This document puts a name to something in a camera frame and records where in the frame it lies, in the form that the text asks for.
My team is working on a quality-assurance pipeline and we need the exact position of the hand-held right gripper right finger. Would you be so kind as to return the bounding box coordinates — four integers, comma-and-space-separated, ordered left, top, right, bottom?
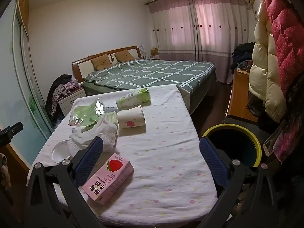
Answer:
197, 136, 285, 228

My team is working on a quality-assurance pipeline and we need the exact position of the white nightstand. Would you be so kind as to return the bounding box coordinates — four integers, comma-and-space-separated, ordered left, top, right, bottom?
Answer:
58, 87, 86, 117

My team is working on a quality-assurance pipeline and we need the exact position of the white paper towel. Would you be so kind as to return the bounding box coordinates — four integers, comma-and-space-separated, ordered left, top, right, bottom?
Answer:
69, 117, 119, 156

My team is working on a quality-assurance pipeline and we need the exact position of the green plastic bag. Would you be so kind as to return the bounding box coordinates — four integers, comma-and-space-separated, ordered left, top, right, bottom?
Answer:
68, 97, 106, 127

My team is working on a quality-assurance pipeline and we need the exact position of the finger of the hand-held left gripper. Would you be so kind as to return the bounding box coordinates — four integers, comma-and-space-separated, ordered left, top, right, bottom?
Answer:
0, 122, 23, 148

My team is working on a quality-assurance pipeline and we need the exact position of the pink dotted quilted jacket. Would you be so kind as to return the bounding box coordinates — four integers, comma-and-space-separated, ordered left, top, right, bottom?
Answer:
264, 0, 304, 95

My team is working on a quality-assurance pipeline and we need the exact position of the pile of dark clothes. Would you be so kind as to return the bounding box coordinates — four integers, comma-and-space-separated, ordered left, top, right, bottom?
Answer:
229, 42, 256, 74

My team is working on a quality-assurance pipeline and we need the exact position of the cream down jacket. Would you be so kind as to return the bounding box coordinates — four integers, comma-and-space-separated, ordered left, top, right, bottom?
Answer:
248, 2, 288, 123

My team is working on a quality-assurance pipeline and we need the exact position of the pink white curtain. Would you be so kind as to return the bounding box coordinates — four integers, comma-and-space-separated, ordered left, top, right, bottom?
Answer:
148, 0, 197, 62
192, 0, 250, 83

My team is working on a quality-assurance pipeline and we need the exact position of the pile of mixed clothes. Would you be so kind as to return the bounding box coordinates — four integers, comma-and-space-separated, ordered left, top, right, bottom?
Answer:
45, 74, 84, 124

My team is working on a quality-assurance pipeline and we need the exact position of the sliding door wardrobe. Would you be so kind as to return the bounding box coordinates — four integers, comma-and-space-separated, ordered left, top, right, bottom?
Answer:
0, 0, 55, 167

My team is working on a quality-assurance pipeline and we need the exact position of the green plaid quilt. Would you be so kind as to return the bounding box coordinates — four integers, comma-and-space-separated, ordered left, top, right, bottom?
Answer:
82, 59, 215, 93

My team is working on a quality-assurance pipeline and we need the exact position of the brown bear pillow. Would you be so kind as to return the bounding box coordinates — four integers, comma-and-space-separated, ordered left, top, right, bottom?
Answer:
114, 50, 135, 63
91, 54, 112, 71

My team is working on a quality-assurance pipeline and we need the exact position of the wooden bed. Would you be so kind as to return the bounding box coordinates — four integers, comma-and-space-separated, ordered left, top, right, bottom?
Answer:
72, 45, 217, 114

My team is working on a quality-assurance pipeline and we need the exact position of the white strawberry paper cup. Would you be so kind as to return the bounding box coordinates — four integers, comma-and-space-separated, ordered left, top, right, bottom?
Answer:
117, 105, 146, 129

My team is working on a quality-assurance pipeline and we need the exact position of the yellow-rimmed dark bin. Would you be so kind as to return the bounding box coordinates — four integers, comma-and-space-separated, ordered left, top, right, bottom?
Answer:
201, 123, 262, 168

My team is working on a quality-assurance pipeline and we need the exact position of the white floral tablecloth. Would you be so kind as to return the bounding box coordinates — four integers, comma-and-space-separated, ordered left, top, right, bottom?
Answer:
27, 84, 218, 227

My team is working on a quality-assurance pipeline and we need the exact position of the pink strawberry milk carton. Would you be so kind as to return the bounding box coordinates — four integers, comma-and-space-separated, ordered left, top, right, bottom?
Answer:
81, 153, 134, 206

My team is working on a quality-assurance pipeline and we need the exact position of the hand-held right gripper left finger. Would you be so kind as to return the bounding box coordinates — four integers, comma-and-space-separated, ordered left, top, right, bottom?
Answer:
24, 136, 105, 228

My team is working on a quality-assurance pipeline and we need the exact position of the wooden dresser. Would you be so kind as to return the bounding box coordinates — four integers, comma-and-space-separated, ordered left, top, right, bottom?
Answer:
223, 68, 259, 126

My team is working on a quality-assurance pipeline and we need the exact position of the clear bag with pink cloth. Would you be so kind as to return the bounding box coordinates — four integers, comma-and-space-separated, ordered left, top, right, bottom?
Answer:
262, 95, 304, 163

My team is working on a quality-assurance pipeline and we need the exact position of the white plastic lid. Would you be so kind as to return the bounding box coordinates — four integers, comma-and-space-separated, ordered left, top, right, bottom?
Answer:
51, 140, 72, 164

